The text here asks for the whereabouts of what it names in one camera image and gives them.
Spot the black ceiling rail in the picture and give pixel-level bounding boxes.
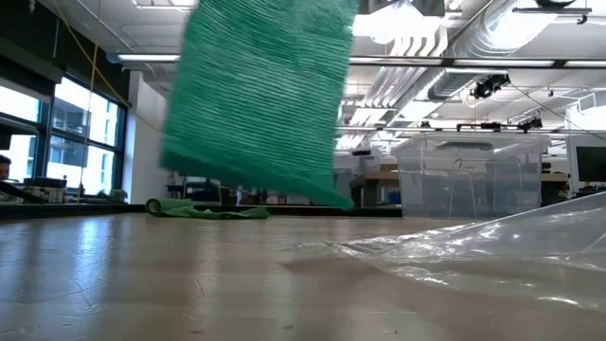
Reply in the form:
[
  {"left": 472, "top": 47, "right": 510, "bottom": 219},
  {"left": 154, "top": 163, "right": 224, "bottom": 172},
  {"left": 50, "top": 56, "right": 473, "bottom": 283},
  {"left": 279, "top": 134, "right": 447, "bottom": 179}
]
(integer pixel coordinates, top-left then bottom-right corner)
[{"left": 456, "top": 117, "right": 544, "bottom": 135}]

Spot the black aluminium table frame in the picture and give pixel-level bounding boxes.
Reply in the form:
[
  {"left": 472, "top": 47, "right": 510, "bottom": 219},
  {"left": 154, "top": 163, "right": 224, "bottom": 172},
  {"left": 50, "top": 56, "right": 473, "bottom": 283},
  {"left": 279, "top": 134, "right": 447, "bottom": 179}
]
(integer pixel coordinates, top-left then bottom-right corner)
[{"left": 0, "top": 202, "right": 403, "bottom": 222}]

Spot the silver ventilation duct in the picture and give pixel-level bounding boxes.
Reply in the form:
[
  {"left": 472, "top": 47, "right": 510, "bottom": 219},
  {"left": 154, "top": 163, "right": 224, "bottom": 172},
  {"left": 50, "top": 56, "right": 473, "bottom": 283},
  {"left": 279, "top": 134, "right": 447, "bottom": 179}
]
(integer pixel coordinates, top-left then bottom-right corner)
[{"left": 428, "top": 68, "right": 510, "bottom": 101}]

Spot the teal elastic bandage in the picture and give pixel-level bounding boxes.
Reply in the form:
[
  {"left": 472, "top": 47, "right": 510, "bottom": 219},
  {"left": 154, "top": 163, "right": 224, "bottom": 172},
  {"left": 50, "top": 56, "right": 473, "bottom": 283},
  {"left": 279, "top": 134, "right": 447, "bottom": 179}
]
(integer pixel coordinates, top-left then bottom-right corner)
[{"left": 159, "top": 0, "right": 360, "bottom": 212}]

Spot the clear plastic storage box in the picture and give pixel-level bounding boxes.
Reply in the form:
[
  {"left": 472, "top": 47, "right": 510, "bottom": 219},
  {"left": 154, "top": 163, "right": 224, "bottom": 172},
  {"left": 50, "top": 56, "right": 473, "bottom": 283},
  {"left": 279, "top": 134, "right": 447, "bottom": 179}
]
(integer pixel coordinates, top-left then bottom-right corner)
[{"left": 391, "top": 132, "right": 553, "bottom": 220}]

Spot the clear plastic bag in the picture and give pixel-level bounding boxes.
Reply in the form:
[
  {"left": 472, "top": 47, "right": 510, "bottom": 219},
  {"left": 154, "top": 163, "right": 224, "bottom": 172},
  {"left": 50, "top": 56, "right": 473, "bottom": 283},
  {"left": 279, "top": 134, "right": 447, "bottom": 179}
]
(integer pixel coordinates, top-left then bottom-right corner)
[{"left": 278, "top": 191, "right": 606, "bottom": 314}]

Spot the large window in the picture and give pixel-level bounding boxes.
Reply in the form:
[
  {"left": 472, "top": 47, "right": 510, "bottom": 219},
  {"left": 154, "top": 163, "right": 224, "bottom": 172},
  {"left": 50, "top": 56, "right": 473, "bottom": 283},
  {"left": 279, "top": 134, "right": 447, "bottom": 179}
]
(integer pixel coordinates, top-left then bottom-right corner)
[{"left": 0, "top": 75, "right": 129, "bottom": 198}]

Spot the white machine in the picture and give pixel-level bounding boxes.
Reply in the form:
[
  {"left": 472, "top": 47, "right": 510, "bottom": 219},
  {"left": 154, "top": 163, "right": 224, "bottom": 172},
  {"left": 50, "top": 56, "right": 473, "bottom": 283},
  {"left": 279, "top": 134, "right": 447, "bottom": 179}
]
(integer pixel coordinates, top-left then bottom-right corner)
[{"left": 352, "top": 147, "right": 381, "bottom": 174}]

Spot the black monitor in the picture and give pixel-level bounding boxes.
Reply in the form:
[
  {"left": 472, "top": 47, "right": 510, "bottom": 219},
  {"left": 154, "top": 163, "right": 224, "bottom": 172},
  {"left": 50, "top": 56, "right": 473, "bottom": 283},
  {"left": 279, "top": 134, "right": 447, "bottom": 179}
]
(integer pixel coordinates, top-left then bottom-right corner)
[{"left": 575, "top": 145, "right": 606, "bottom": 184}]

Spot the light green elastic bandage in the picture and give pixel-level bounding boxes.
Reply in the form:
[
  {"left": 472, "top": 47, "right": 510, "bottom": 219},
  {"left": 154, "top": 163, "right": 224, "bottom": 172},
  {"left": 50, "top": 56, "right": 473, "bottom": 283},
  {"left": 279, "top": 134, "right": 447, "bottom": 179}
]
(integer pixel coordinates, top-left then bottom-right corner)
[{"left": 145, "top": 197, "right": 271, "bottom": 221}]

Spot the black overhead camera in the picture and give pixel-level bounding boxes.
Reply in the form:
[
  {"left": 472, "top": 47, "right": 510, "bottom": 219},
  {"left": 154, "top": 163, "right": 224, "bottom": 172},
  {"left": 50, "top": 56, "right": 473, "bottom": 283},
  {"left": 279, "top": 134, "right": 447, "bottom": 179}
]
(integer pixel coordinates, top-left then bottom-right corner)
[{"left": 471, "top": 73, "right": 511, "bottom": 99}]

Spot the wooden workbench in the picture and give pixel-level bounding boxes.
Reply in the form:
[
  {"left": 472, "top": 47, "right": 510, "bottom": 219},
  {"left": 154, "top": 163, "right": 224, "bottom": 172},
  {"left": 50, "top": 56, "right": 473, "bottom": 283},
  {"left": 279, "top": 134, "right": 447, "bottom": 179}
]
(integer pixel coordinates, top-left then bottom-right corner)
[{"left": 349, "top": 170, "right": 403, "bottom": 209}]

